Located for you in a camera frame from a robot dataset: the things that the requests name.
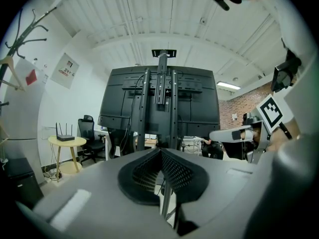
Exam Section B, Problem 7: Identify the wooden clothes hanger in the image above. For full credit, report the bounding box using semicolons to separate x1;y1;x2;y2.
0;56;27;93

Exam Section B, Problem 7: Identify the person's white t-shirt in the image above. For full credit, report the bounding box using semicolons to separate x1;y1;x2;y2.
261;0;319;144

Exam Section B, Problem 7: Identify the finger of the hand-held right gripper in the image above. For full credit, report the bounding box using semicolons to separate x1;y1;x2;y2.
208;124;253;143

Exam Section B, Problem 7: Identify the round wooden side table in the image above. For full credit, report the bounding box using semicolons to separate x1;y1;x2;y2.
47;135;87;183

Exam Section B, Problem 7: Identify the black cabinet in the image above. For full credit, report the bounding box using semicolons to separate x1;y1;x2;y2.
4;157;45;210

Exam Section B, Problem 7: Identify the ceiling light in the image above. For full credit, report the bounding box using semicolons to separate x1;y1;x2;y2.
216;81;241;90

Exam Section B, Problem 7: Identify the black television floor stand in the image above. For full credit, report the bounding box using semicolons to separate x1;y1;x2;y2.
137;49;200;236

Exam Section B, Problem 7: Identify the grey metal cabinet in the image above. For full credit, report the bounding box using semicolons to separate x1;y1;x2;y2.
1;58;47;185

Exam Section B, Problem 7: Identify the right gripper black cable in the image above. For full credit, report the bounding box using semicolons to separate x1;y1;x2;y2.
279;121;293;140

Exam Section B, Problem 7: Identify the large black television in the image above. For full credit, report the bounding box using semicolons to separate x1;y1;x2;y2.
98;65;221;137

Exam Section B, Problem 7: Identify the person's right forearm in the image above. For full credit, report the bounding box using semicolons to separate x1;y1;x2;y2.
268;117;304;153

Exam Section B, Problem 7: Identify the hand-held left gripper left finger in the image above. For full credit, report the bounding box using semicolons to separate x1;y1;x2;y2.
14;147;179;239

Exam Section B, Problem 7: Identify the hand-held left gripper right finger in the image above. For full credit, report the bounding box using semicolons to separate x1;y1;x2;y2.
160;132;317;239

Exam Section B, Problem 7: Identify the white wall poster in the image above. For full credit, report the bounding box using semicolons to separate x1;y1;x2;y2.
50;53;80;90

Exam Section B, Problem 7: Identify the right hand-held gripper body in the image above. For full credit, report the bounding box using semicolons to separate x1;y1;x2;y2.
241;94;285;165

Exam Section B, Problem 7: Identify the black office chair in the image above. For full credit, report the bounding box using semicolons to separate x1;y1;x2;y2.
77;115;107;166

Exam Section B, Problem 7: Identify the person's right hand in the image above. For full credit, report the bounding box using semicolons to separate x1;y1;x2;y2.
252;129;263;149

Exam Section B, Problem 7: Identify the black router with antennas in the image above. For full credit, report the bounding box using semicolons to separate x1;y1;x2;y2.
55;122;76;142

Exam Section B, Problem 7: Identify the black chest monitor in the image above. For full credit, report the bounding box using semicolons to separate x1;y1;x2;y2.
271;57;303;93

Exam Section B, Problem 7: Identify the red paper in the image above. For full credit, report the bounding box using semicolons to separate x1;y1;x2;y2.
25;69;38;86

